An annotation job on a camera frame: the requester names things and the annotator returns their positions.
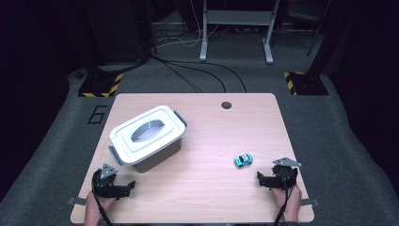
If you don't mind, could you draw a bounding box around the white metal desk frame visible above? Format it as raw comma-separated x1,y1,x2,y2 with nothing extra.
199,0,280,65

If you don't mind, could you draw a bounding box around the person's left hand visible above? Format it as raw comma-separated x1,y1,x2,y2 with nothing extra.
84,191,117,218

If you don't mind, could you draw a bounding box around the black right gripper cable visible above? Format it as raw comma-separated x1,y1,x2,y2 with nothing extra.
273,175,290,226

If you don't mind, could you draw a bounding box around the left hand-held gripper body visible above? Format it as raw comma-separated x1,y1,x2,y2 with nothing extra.
91,163,122,200

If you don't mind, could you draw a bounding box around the person's right hand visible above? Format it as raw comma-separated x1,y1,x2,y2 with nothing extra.
271,185,303,222

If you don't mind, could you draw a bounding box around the black floor cable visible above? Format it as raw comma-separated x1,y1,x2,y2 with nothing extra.
150,55,247,94
154,56,203,94
163,60,228,94

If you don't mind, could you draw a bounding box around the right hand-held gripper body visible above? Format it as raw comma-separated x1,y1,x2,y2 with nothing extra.
272,156,303,191

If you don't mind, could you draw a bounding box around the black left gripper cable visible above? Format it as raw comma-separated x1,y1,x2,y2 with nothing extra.
91,170,115,226

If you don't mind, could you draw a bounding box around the clear storage box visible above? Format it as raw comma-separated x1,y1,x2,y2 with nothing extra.
108,110,188,174

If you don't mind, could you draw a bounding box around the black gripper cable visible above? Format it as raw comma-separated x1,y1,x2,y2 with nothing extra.
273,175,290,226
91,170,115,226

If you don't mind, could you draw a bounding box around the white floor cable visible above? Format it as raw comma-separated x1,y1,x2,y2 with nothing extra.
155,0,221,49

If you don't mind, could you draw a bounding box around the black stand with striped base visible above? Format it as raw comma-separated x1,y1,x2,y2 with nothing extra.
77,0,124,98
283,0,357,96

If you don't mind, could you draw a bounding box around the grey tape strip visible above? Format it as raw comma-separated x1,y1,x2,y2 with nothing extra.
300,198,321,207
67,197,88,207

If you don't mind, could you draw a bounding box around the blue toy car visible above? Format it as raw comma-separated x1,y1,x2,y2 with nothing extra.
233,153,254,169

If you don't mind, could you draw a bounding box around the white storage box lid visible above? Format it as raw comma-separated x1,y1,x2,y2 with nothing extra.
108,105,188,167

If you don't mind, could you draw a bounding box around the thin black stand leg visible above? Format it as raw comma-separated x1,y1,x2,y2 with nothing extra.
306,0,332,57

